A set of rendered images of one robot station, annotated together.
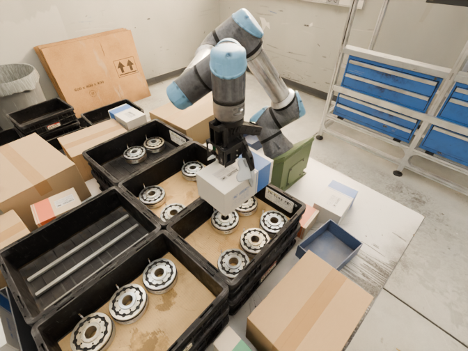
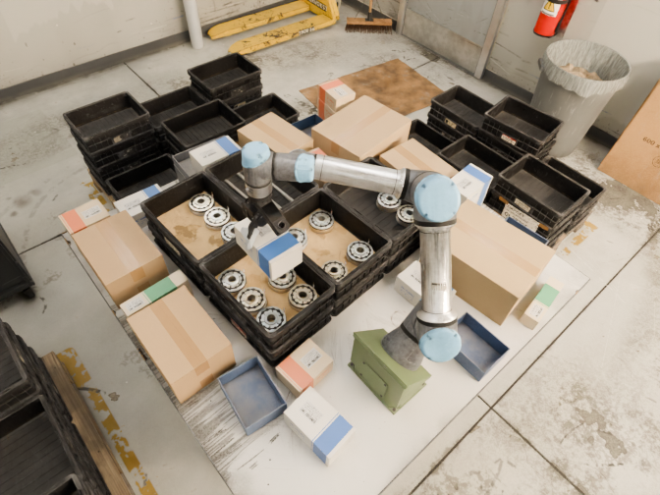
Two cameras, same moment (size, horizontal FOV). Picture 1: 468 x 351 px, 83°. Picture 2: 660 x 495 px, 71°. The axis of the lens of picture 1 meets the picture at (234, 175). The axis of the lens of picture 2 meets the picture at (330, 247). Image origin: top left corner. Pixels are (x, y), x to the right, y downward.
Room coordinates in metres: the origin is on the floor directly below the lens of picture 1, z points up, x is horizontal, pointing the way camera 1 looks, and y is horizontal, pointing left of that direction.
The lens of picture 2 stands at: (0.79, -0.94, 2.25)
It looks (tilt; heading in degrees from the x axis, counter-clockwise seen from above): 51 degrees down; 90
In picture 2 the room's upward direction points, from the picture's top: 4 degrees clockwise
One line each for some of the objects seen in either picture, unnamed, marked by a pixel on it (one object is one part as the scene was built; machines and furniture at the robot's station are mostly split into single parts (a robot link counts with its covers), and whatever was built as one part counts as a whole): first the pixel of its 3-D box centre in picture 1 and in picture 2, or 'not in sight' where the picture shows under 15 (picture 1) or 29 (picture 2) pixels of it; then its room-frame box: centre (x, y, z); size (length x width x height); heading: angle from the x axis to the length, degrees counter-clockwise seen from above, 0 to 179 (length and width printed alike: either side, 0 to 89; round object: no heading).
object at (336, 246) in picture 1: (328, 248); (251, 394); (0.56, -0.36, 0.74); 0.20 x 0.15 x 0.07; 128
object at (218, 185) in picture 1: (235, 177); (268, 244); (0.58, 0.00, 1.09); 0.20 x 0.12 x 0.09; 135
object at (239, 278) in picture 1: (239, 217); (266, 277); (0.57, -0.02, 0.92); 0.40 x 0.30 x 0.02; 138
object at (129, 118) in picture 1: (128, 119); (467, 187); (1.37, 0.62, 0.83); 0.20 x 0.12 x 0.09; 48
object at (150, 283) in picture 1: (159, 273); (234, 232); (0.40, 0.23, 0.86); 0.10 x 0.10 x 0.01
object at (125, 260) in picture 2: not in sight; (122, 257); (-0.03, 0.12, 0.78); 0.30 x 0.22 x 0.16; 135
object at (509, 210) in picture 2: not in sight; (518, 221); (1.80, 0.85, 0.41); 0.31 x 0.02 x 0.16; 135
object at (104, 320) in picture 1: (91, 333); (201, 202); (0.23, 0.37, 0.86); 0.10 x 0.10 x 0.01
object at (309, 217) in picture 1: (294, 215); (304, 368); (0.73, -0.26, 0.74); 0.16 x 0.12 x 0.07; 50
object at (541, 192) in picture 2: (120, 136); (528, 211); (1.90, 0.97, 0.37); 0.40 x 0.30 x 0.45; 135
